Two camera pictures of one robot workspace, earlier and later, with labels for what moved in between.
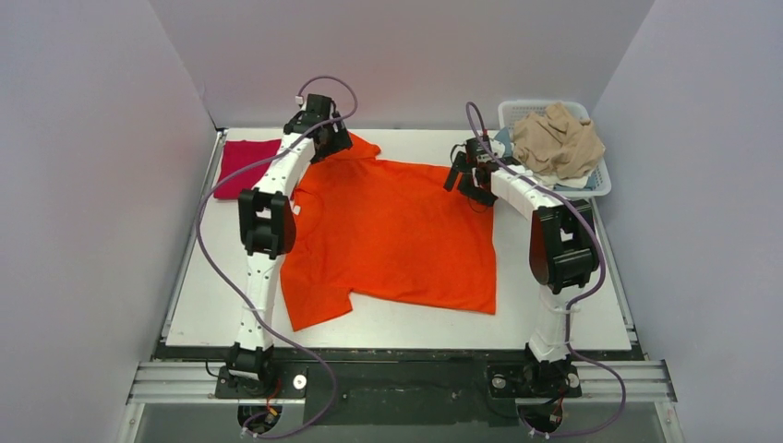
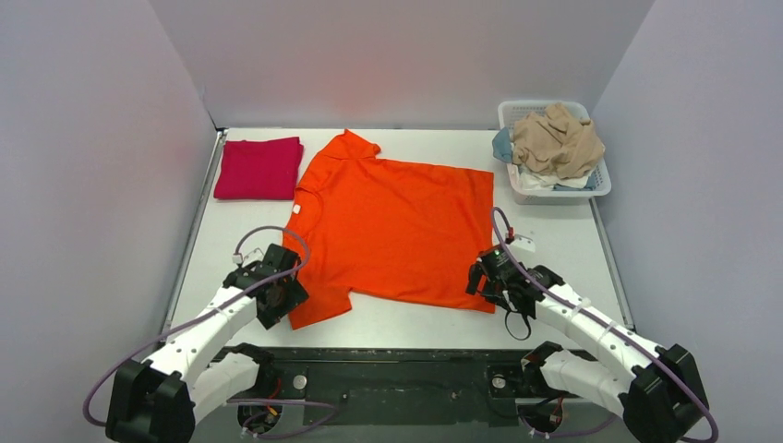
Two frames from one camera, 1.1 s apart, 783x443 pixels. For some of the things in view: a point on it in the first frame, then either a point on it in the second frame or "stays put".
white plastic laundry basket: [511, 113] stays put
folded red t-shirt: [238, 155] stays put
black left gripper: [333, 138] → [288, 292]
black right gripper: [467, 173] → [484, 281]
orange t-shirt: [388, 229] stays put
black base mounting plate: [402, 386] stays put
